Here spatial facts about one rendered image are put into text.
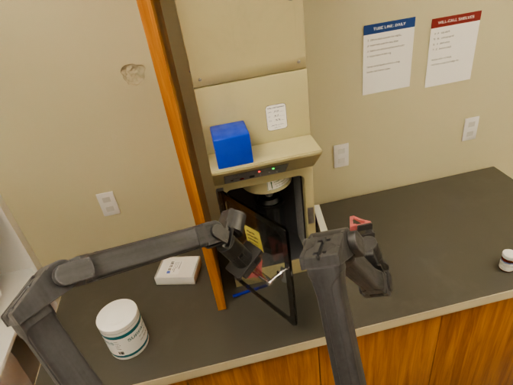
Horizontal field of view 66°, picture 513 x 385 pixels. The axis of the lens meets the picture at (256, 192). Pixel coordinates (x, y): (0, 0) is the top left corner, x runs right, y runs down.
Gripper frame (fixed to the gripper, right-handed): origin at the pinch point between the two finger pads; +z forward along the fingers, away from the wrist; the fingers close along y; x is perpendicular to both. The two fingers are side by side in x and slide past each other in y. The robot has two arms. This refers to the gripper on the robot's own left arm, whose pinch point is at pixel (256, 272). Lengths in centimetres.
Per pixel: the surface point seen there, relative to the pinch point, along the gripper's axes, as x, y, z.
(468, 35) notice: -3, -128, 19
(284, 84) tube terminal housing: -10, -44, -32
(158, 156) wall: -70, -13, -7
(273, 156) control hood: -4.9, -27.5, -21.1
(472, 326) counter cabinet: 42, -36, 67
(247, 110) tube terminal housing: -15.2, -33.1, -30.8
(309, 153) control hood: 1.7, -34.3, -17.5
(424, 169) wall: -9, -92, 69
